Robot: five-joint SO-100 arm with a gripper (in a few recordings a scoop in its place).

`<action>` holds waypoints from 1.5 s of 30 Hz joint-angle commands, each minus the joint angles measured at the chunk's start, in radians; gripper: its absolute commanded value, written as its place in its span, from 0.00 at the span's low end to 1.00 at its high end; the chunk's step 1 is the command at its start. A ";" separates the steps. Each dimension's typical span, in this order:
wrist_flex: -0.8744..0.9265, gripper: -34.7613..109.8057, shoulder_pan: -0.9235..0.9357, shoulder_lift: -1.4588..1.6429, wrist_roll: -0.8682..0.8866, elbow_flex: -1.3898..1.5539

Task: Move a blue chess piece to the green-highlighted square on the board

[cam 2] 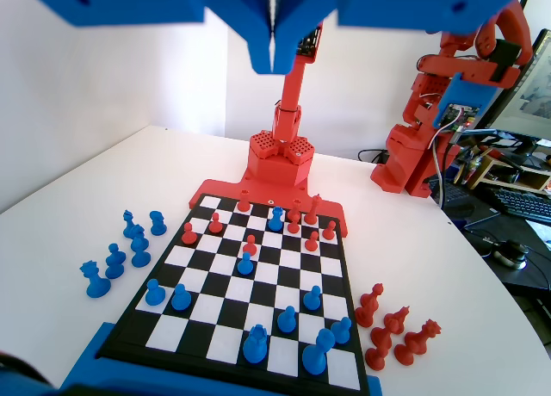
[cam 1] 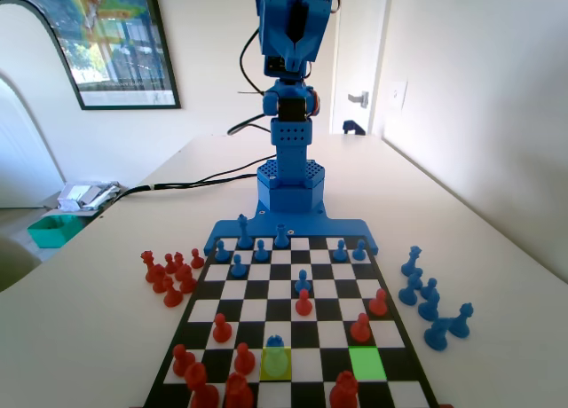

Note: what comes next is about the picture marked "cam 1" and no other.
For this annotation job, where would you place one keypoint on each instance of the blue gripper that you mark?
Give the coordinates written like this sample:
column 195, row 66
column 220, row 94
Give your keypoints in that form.
column 296, row 49

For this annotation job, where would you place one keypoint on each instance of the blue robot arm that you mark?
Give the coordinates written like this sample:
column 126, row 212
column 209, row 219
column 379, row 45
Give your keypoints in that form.
column 290, row 159

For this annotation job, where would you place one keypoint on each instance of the blue chess rook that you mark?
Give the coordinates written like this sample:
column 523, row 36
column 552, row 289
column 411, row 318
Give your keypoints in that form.
column 280, row 239

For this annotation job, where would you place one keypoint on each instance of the blue chess king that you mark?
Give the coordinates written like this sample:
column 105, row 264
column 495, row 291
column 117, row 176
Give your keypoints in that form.
column 244, row 239

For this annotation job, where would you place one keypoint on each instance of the red chess bishop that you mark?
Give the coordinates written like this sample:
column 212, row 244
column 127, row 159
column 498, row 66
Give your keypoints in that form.
column 179, row 258

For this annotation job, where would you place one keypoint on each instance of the blue chess bishop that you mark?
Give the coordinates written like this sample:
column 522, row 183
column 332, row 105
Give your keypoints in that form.
column 407, row 297
column 429, row 311

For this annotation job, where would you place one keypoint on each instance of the tall red chess piece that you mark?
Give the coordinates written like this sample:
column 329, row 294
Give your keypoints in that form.
column 344, row 392
column 199, row 381
column 239, row 392

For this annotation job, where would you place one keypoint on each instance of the white door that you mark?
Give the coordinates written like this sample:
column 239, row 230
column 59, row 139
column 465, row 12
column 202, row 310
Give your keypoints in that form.
column 355, row 49

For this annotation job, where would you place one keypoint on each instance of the black zip tie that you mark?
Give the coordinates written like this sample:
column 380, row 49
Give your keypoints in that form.
column 250, row 92

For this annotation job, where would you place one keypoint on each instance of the blue table clamp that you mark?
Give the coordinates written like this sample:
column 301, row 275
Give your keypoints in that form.
column 352, row 126

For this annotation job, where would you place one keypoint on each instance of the black framed map poster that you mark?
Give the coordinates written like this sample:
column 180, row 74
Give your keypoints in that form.
column 124, row 49

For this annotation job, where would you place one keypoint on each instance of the white arched panel dark edge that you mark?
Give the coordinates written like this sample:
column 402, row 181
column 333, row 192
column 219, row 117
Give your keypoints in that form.
column 26, row 49

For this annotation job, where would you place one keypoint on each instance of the pile of white papers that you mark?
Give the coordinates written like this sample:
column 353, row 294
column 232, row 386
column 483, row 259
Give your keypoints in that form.
column 80, row 194

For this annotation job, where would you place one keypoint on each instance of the black and white chessboard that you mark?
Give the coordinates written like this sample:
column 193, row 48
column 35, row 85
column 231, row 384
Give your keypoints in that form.
column 328, row 337

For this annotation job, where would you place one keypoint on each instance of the green plastic box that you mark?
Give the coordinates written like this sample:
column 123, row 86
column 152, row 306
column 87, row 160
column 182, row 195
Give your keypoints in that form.
column 49, row 235

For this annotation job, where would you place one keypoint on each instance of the white wall switch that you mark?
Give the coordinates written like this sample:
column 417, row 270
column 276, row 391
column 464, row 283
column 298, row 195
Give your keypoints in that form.
column 398, row 95

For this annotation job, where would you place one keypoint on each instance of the blue base plate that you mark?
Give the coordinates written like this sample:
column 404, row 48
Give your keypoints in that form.
column 337, row 228

